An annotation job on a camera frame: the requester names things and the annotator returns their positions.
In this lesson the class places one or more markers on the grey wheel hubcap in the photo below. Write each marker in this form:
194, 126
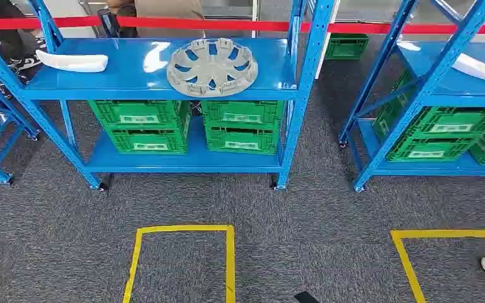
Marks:
211, 68

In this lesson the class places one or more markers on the white plastic trim part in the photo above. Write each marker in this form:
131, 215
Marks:
75, 62
476, 69

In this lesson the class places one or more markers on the robot's black foot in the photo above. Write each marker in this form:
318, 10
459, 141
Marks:
307, 298

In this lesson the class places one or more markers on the yellow floor tape square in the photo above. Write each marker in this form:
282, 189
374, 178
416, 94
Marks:
443, 233
184, 228

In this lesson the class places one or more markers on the white upright panel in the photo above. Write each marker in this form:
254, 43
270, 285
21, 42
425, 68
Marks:
322, 62

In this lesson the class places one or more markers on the black barrier post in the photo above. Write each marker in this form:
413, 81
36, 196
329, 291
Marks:
105, 13

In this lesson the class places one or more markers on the red barrier belt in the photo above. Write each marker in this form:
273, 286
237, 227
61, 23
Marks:
225, 25

